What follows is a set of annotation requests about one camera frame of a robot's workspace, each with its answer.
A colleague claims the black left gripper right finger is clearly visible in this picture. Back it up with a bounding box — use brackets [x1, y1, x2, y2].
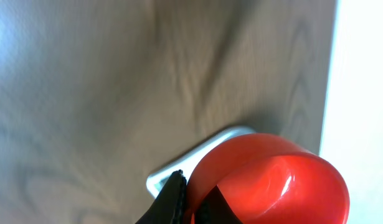
[196, 186, 242, 224]

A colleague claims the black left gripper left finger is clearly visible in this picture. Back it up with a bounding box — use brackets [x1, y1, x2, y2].
[136, 170, 187, 224]

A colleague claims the red plastic measuring scoop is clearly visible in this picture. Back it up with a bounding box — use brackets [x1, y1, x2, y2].
[184, 133, 350, 224]

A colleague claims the white digital kitchen scale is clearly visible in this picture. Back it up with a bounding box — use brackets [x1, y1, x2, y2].
[146, 126, 256, 198]

